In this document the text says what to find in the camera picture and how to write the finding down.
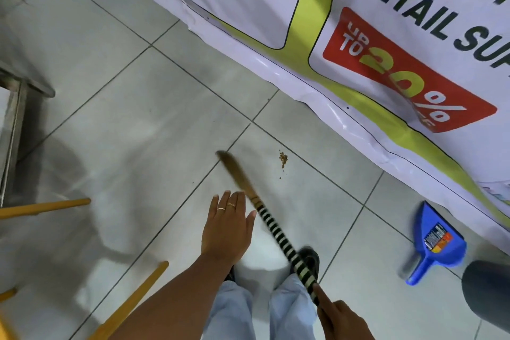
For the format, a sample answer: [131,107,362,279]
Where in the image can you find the grey metal table frame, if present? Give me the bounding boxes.
[0,60,56,209]

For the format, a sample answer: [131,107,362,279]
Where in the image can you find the light blue trousers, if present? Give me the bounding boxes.
[202,272,320,340]

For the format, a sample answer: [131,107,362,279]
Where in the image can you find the broom with black striped handle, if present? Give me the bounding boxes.
[215,150,324,312]

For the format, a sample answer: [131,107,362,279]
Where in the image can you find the white and green printed banner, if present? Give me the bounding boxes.
[89,0,510,245]

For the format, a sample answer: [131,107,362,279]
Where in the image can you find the black right shoe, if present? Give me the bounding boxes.
[297,247,321,285]

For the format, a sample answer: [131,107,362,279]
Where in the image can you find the person's right hand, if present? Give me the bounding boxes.
[312,284,375,340]

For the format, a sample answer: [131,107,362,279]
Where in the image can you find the person's left hand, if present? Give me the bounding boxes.
[201,190,258,267]

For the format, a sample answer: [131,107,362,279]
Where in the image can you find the dark grey round bin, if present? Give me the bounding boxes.
[461,260,510,340]

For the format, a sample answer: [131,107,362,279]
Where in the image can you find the blue plastic dustpan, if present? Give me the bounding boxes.
[405,201,468,287]

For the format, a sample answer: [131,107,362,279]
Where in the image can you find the person's left forearm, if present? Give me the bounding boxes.
[107,251,240,340]

